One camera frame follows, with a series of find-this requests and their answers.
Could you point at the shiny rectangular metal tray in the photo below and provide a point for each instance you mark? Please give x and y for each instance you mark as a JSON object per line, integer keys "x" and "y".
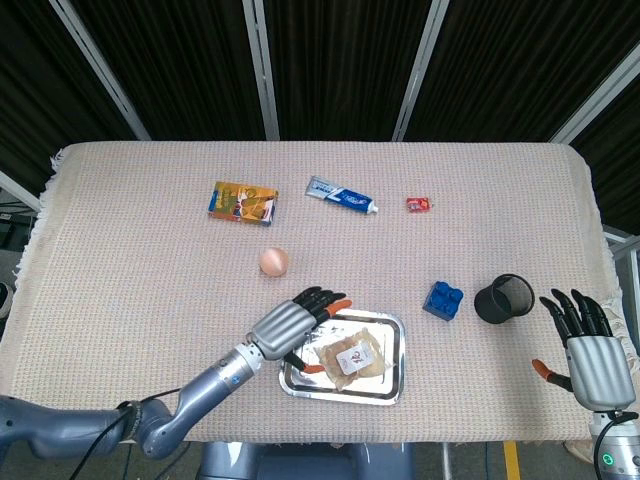
{"x": 390, "y": 345}

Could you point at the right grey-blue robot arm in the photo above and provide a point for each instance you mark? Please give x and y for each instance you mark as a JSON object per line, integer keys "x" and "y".
{"x": 617, "y": 445}

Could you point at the blue toy building block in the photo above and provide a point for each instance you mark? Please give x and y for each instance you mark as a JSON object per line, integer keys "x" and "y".
{"x": 443, "y": 300}

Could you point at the grey metal frame post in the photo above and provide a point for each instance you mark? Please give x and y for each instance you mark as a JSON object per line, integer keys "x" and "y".
{"x": 261, "y": 70}
{"x": 100, "y": 70}
{"x": 420, "y": 70}
{"x": 595, "y": 100}

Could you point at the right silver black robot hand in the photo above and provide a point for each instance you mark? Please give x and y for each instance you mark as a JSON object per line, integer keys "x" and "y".
{"x": 597, "y": 365}

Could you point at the dark pleated curtain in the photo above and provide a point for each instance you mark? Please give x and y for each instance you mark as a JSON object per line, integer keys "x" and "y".
{"x": 340, "y": 60}

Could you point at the blue and white toothpaste tube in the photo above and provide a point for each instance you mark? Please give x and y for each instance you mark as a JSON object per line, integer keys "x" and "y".
{"x": 340, "y": 196}

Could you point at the beige woven tablecloth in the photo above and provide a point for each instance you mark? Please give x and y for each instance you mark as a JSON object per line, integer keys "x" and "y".
{"x": 150, "y": 300}

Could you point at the pink peach-coloured ball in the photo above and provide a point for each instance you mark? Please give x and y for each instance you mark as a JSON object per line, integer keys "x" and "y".
{"x": 273, "y": 261}

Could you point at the small red snack packet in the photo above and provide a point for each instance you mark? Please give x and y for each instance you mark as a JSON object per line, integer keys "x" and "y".
{"x": 418, "y": 204}

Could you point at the bagged bread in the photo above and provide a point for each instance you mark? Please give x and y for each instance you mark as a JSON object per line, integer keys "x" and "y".
{"x": 355, "y": 359}

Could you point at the black mesh cup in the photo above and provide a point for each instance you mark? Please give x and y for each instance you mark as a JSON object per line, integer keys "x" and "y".
{"x": 500, "y": 302}

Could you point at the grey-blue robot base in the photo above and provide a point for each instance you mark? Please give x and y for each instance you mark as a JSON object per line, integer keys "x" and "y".
{"x": 300, "y": 462}

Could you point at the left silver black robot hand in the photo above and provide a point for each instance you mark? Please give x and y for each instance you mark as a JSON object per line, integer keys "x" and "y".
{"x": 282, "y": 330}

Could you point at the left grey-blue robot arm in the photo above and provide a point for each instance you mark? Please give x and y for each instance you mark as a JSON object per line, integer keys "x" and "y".
{"x": 200, "y": 400}

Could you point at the orange and blue carton box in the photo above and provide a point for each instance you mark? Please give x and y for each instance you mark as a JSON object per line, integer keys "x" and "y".
{"x": 242, "y": 202}

